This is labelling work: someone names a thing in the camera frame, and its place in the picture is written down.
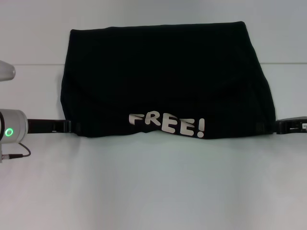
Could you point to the black shirt with FREE print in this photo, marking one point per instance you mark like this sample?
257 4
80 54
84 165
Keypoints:
168 76

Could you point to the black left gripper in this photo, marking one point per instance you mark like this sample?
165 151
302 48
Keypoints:
45 125

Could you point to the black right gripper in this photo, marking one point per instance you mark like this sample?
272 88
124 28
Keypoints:
291 125

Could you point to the white and silver left robot arm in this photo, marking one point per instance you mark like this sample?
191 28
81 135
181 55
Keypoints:
13 127

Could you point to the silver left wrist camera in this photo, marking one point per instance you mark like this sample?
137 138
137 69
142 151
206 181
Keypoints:
6 72

